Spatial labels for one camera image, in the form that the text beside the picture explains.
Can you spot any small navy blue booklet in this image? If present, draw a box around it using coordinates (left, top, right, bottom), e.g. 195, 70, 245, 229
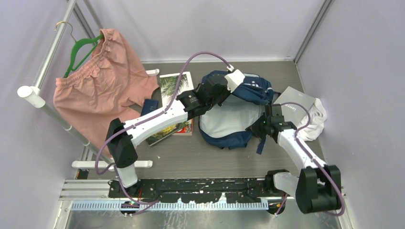
140, 99, 159, 116

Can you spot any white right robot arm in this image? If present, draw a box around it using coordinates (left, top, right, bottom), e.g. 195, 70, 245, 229
247, 104, 346, 216

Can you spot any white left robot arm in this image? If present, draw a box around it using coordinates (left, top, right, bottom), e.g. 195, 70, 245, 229
106, 74, 243, 197

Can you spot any palm leaf white book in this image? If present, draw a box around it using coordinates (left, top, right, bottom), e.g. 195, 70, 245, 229
159, 72, 194, 106

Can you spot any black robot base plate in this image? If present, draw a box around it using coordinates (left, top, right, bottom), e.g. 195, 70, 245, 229
108, 177, 284, 204

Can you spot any red cover book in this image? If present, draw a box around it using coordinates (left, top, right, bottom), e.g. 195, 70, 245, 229
173, 120, 193, 136

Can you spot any green clothes hanger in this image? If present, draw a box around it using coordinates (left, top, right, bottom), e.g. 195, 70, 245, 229
54, 21, 105, 79

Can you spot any pink cloth garment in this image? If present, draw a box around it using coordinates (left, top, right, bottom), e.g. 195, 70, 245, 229
63, 29, 159, 149

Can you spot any white slotted cable duct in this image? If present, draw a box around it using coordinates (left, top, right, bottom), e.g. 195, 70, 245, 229
70, 200, 268, 211

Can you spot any green jungle cover book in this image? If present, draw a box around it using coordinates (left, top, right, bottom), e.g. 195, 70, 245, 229
146, 121, 189, 146

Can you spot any white cloth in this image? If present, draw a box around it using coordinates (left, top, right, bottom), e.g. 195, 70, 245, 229
298, 98, 327, 141

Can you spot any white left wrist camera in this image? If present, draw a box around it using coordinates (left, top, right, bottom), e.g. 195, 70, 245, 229
225, 65, 245, 93

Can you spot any metal clothes rack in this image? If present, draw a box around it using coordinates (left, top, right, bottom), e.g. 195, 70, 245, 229
17, 0, 160, 171

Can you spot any navy blue student backpack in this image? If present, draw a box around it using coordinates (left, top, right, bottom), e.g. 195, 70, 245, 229
198, 73, 275, 150

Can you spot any grey hardcover book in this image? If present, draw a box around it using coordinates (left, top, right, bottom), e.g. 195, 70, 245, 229
274, 86, 316, 126

